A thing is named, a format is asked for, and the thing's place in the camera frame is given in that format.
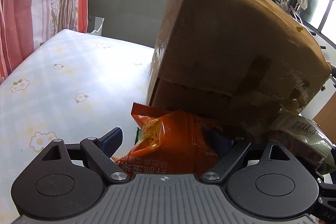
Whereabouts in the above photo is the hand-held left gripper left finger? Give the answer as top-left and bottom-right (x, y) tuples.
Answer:
(39, 127), (130, 184)

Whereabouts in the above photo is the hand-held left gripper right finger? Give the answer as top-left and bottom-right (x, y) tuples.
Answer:
(200, 130), (293, 184)

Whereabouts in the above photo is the orange snack packet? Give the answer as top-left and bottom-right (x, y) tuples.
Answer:
(115, 102), (233, 178)

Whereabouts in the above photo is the black exercise bike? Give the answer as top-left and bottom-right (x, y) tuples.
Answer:
(280, 0), (336, 88)

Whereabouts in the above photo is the brown cardboard box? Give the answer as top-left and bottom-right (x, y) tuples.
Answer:
(146, 0), (332, 135)

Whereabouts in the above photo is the small green snack packet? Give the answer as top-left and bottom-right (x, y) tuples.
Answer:
(134, 128), (143, 145)

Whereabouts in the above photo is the wooden cabinet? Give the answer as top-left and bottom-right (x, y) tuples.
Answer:
(312, 97), (336, 126)

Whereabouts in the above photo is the green and white snack packet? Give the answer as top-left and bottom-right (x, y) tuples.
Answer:
(269, 112), (336, 176)

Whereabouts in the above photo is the floral checked tablecloth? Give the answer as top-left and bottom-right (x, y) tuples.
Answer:
(0, 28), (156, 220)

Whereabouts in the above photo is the white plastic bin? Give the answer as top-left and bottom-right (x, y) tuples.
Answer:
(87, 15), (105, 36)

